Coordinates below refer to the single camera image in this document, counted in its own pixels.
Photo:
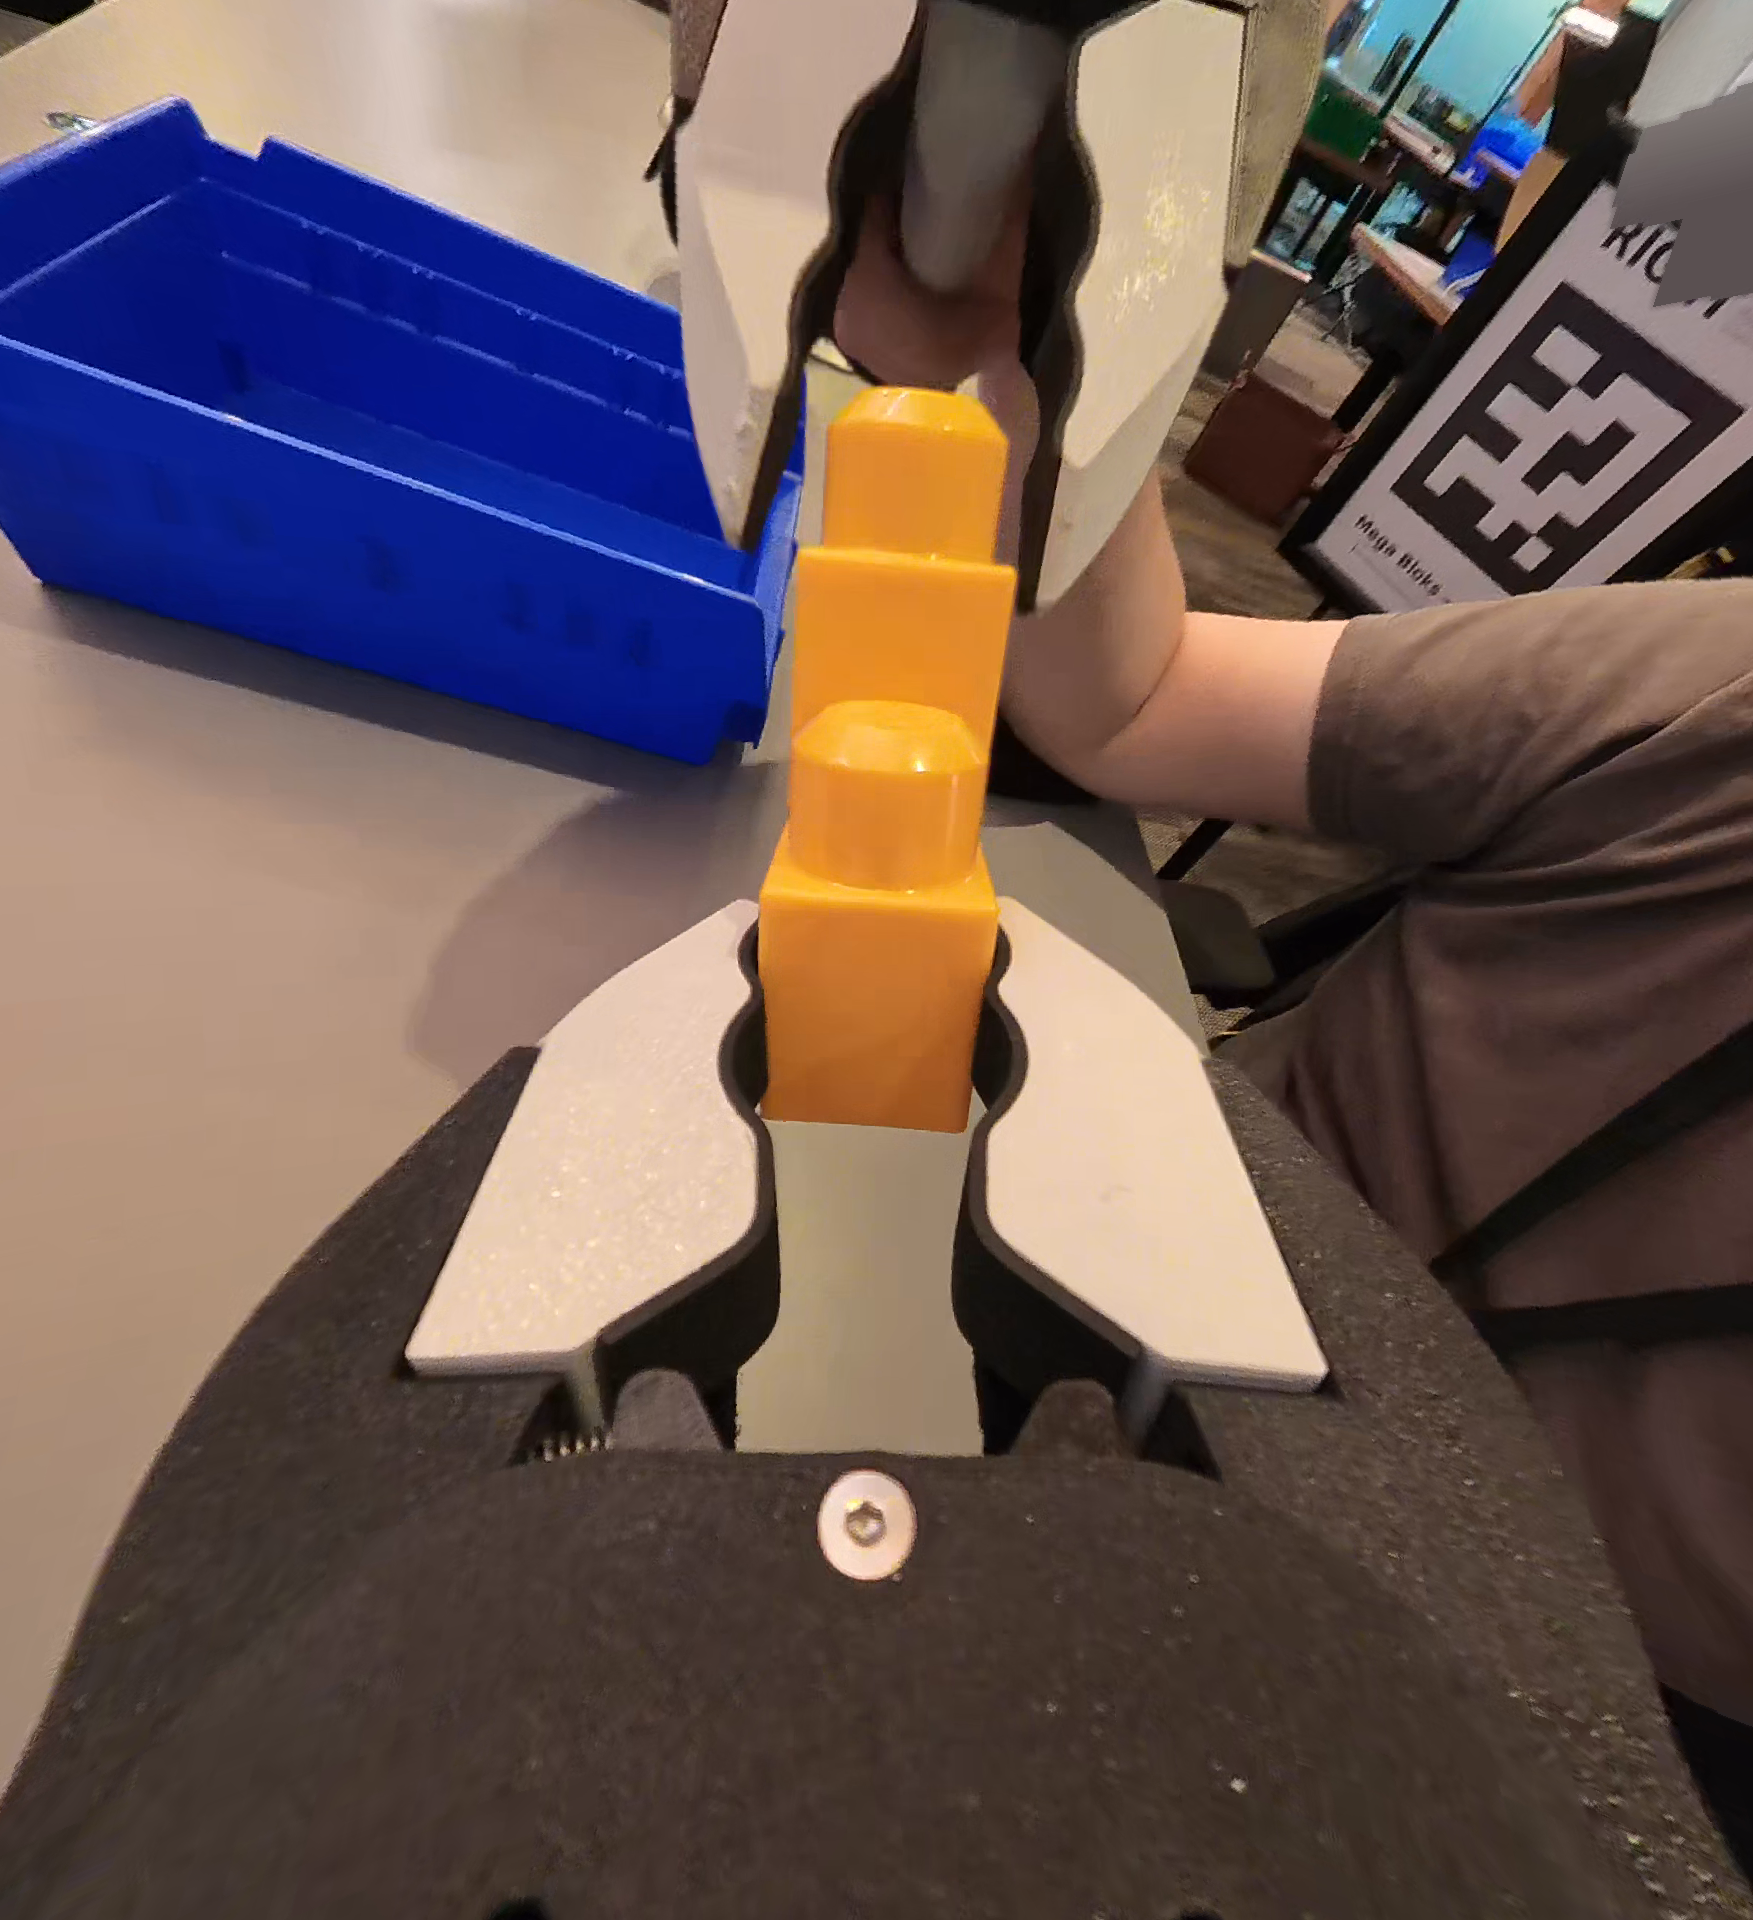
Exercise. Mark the orange two-stud mega block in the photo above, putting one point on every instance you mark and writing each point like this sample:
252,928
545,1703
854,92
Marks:
876,1022

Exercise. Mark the framed tag sign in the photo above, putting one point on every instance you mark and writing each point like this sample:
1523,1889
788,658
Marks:
1551,436

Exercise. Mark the black office chair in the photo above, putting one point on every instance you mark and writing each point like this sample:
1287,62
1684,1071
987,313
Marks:
1265,939

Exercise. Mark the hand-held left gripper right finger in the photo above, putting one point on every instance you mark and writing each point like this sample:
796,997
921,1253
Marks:
1116,1201

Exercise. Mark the brown box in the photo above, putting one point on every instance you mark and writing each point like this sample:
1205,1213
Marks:
1265,450

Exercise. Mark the background desk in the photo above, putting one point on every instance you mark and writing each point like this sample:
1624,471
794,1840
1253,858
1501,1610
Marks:
1401,272

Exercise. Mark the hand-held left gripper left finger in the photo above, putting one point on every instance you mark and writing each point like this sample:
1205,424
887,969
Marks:
605,1201

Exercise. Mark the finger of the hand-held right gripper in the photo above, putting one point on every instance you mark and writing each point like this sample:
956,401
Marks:
757,224
1160,272

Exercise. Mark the person's right hand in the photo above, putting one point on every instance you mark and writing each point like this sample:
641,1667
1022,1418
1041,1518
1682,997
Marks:
906,337

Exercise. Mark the blue plastic bin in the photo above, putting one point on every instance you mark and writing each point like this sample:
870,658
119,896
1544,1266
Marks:
290,494

